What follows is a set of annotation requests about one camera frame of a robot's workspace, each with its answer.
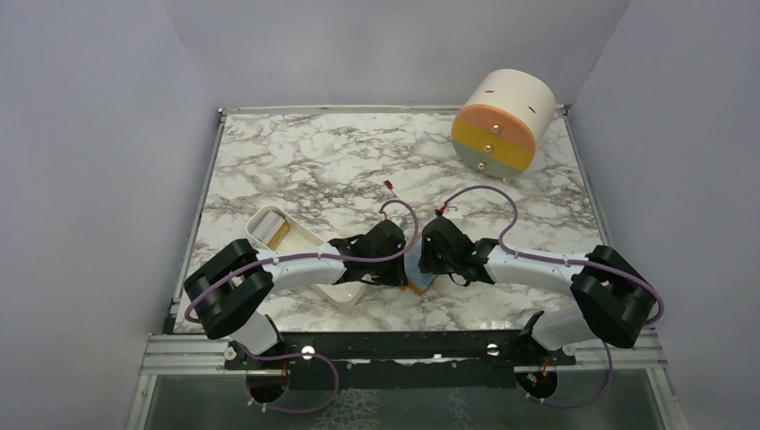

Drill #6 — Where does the yellow leather card holder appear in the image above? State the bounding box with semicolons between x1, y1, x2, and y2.
403;237;437;296

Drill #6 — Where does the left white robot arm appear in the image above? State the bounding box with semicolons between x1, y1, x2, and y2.
183;219;409;368

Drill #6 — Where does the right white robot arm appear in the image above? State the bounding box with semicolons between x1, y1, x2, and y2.
419;216;657;365

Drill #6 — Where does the red and white marker pen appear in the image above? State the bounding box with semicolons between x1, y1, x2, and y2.
384;180;402;200

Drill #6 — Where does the white oval plastic tray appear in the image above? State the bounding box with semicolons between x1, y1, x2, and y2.
246;205;367;311

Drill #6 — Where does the cylindrical pastel drawer box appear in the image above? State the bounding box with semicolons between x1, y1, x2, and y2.
451;69;556;179

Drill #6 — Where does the black metal base rail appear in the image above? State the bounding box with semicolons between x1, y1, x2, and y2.
163;317;577;393

